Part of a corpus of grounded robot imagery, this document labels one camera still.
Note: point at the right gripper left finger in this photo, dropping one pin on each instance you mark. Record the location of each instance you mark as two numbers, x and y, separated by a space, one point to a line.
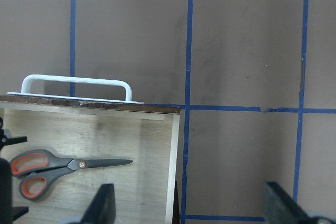
102 209

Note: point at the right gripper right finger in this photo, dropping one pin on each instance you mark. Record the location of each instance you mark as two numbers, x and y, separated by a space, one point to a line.
279 207

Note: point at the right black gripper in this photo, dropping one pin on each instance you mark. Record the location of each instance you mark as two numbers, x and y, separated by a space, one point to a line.
9 213

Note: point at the wooden drawer with white handle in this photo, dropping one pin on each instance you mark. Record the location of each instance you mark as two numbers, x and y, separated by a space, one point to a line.
147 135

